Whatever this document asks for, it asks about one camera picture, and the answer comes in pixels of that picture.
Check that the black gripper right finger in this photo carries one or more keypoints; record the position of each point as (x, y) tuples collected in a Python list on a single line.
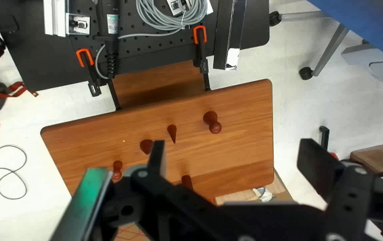
[(356, 195)]

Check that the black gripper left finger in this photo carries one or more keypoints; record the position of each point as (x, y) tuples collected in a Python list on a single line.
[(173, 195)]

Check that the dark red wooden cylinder block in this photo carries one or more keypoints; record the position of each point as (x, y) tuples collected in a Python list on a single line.
[(186, 180)]

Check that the short wide red wooden cone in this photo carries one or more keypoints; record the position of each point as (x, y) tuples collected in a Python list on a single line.
[(145, 144)]

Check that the slim red wooden pawn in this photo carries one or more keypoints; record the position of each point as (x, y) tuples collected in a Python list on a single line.
[(117, 170)]

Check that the tall thin red wooden cone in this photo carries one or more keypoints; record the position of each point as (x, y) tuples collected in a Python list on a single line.
[(171, 132)]

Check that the brown wooden table top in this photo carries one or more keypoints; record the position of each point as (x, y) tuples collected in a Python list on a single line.
[(226, 147)]

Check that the red wooden pawn wide base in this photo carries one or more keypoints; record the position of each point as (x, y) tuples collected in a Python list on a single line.
[(212, 121)]

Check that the wooden lower table shelf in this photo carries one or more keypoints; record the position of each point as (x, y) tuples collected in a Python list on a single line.
[(159, 81)]

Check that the black table leg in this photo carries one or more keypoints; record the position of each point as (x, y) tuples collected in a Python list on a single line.
[(113, 95)]

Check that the orange black bar clamp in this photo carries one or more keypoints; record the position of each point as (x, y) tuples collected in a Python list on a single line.
[(88, 67), (200, 48)]

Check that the blue grey office chair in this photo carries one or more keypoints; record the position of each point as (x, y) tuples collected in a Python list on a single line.
[(366, 17)]

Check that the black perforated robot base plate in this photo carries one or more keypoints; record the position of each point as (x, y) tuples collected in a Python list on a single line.
[(35, 48)]

